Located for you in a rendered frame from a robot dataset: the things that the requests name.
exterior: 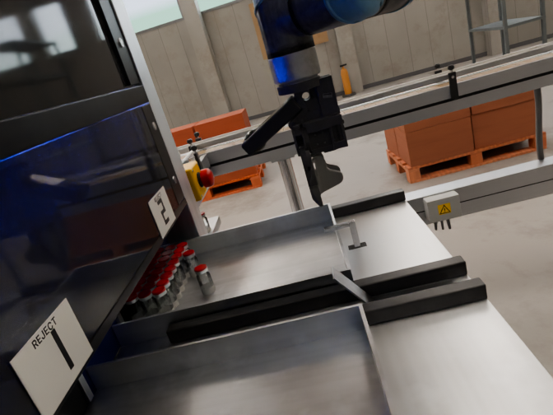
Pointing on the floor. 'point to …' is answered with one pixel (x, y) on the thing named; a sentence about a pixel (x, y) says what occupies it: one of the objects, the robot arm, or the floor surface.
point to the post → (189, 216)
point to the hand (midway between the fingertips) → (315, 199)
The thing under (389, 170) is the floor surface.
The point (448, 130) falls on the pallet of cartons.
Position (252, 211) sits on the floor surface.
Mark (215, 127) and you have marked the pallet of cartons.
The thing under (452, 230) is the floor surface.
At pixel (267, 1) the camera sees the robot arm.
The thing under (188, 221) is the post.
